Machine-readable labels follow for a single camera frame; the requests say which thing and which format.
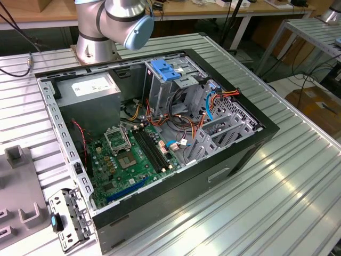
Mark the cardboard box with label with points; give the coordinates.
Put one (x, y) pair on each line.
(311, 106)

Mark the black tripod stand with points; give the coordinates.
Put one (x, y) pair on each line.
(231, 18)

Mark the grey parts rack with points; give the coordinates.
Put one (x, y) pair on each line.
(16, 192)

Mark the metal card retention bracket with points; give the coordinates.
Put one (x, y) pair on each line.
(77, 213)

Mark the brown square base plate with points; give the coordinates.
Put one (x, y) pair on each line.
(73, 49)

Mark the grey metal disk bay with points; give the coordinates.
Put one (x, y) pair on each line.
(198, 150)
(210, 128)

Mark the black open PC case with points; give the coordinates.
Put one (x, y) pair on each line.
(173, 202)

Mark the wooden desk white frame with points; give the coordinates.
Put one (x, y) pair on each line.
(58, 13)
(181, 10)

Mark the black square chipset chip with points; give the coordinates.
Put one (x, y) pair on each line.
(108, 187)

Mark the grey power supply unit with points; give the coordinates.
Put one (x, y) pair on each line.
(88, 112)

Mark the CPU socket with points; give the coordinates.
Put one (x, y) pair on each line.
(127, 161)

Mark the brown cardboard box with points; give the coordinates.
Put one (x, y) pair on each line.
(293, 50)

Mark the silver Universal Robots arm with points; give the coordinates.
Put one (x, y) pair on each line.
(90, 16)

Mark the blue plastic drive latch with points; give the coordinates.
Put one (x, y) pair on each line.
(165, 70)

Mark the black RAM slot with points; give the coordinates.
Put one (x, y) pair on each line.
(153, 148)
(156, 147)
(150, 150)
(147, 151)

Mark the blue expansion slot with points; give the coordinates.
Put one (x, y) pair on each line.
(128, 190)

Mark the green motherboard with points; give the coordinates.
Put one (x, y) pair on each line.
(138, 173)

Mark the metal slat table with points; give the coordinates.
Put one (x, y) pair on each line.
(311, 30)

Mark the grey metal drive cage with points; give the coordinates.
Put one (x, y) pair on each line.
(160, 96)

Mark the small cardboard box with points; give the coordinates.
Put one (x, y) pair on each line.
(42, 5)

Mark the black clip with blue tab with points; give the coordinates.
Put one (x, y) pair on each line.
(57, 223)

